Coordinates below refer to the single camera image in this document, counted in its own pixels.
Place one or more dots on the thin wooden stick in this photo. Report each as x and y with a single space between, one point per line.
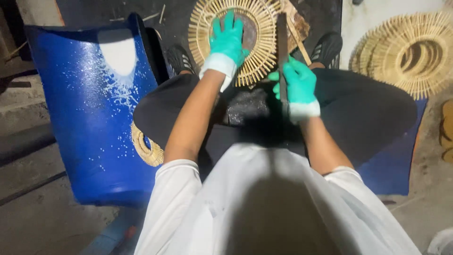
300 46

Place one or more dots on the person's left black shoe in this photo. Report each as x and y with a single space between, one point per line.
179 58

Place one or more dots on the pile of brown wooden pieces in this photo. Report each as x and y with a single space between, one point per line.
447 131

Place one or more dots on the long dark metal blade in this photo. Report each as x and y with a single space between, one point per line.
282 35

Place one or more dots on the person's left hand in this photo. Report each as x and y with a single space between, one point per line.
226 44

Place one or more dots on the stack of bamboo sunburst frames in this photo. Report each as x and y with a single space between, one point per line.
407 53

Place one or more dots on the person's black trousers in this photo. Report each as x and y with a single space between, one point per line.
361 113

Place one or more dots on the person's right black shoe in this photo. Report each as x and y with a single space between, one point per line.
327 48

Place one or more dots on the person's black shoe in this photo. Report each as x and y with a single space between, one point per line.
179 58
327 48

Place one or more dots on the person's white shirt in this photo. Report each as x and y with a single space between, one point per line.
219 212

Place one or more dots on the white bag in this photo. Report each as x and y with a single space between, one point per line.
442 242

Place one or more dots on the person's right fingers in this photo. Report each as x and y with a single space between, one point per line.
274 76

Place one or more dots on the person's right hand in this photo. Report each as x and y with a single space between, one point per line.
300 86

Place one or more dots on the blue plastic half barrel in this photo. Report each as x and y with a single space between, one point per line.
92 120

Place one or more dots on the dark speckled cloth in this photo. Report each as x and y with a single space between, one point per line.
247 106

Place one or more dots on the rough wooden chopping block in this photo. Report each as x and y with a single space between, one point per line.
300 30

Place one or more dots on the round bamboo sunburst frame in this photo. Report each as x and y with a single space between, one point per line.
262 39

